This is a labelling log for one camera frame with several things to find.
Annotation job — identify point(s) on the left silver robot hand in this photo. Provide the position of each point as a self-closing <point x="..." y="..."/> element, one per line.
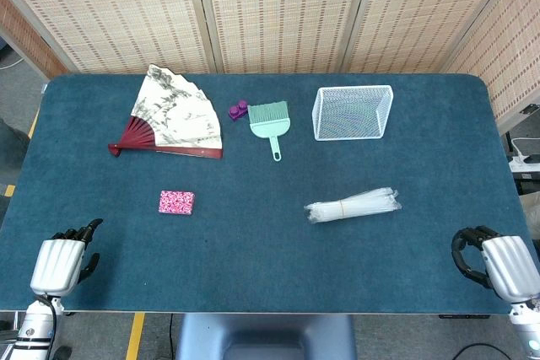
<point x="55" y="265"/>

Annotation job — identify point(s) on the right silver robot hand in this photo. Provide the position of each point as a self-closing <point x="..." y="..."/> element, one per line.
<point x="512" y="267"/>

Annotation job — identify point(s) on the pink patterned pad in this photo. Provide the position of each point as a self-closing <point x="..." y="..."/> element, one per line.
<point x="176" y="202"/>

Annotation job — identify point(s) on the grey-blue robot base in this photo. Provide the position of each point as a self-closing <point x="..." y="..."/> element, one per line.
<point x="266" y="334"/>

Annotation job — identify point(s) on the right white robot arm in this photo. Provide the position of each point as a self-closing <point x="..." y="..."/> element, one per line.
<point x="525" y="326"/>

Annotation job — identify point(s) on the mint green hand brush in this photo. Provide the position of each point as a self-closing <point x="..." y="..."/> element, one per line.
<point x="270" y="126"/>

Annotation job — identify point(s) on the black table control panel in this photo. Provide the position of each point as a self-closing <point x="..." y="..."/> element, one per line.
<point x="464" y="316"/>

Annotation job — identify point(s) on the white power strip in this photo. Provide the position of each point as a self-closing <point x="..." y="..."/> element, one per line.
<point x="525" y="164"/>

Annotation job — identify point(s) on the bundle of clear straws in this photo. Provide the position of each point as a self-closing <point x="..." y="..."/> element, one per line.
<point x="363" y="206"/>

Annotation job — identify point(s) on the tan rubber band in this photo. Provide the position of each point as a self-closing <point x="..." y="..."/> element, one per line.
<point x="342" y="208"/>

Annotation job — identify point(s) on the painted paper folding fan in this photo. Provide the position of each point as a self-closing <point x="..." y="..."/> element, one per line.
<point x="177" y="115"/>

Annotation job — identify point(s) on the woven bamboo screen panel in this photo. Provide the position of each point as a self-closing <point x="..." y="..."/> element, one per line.
<point x="422" y="10"/>
<point x="282" y="10"/>
<point x="25" y="35"/>
<point x="506" y="48"/>
<point x="105" y="10"/>

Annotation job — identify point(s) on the purple contact lens case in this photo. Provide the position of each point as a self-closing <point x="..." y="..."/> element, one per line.
<point x="237" y="112"/>

